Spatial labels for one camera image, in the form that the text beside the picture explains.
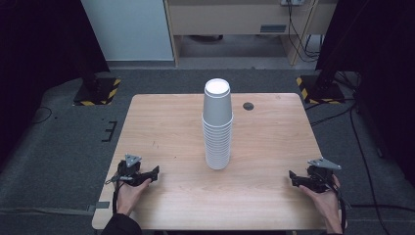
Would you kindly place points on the person's left hand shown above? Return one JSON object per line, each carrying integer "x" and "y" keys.
{"x": 129, "y": 197}

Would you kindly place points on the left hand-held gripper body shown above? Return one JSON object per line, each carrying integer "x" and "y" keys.
{"x": 130, "y": 173}

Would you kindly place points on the stack of white cups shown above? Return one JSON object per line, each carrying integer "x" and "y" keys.
{"x": 217, "y": 130}

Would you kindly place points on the grey label on desk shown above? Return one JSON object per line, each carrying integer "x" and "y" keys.
{"x": 273, "y": 28}

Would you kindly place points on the white power strip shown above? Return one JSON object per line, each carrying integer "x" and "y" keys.
{"x": 293, "y": 2}

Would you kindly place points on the white board panel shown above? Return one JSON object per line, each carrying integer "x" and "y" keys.
{"x": 127, "y": 29}

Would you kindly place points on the dark object under desk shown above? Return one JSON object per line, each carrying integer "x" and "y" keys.
{"x": 206, "y": 38}

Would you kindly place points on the person's right hand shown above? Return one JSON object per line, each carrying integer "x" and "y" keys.
{"x": 324, "y": 202}

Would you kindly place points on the striped black stand base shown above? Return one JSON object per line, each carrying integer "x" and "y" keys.
{"x": 98, "y": 93}
{"x": 321, "y": 91}

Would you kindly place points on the dark round table grommet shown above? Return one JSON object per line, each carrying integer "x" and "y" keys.
{"x": 248, "y": 106}

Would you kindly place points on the light wooden desk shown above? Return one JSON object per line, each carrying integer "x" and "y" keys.
{"x": 228, "y": 18}

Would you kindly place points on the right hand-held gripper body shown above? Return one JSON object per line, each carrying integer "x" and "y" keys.
{"x": 318, "y": 179}

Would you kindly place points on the grey tape piece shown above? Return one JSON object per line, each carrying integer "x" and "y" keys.
{"x": 99, "y": 205}

